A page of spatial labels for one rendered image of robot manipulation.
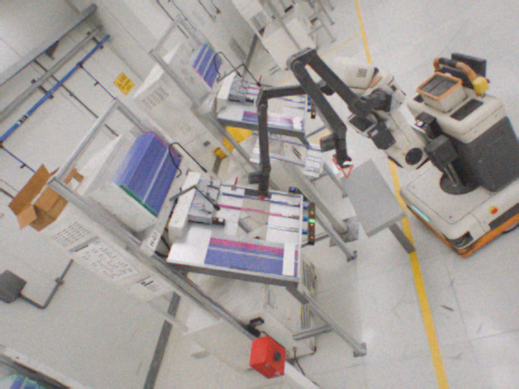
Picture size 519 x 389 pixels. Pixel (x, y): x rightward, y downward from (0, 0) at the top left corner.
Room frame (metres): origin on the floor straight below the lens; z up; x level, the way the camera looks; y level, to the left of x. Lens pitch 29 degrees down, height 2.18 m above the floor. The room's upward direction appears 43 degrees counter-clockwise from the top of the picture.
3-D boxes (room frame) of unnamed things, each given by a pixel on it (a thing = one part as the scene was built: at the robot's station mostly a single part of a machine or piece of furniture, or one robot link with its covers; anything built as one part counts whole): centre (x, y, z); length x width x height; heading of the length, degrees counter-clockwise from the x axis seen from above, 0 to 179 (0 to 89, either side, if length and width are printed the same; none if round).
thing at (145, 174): (2.29, 0.40, 1.52); 0.51 x 0.13 x 0.27; 148
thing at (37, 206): (2.35, 0.72, 1.82); 0.68 x 0.30 x 0.20; 148
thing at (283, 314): (2.30, 0.54, 0.31); 0.70 x 0.65 x 0.62; 148
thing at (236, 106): (3.45, -0.39, 0.65); 1.01 x 0.73 x 1.29; 58
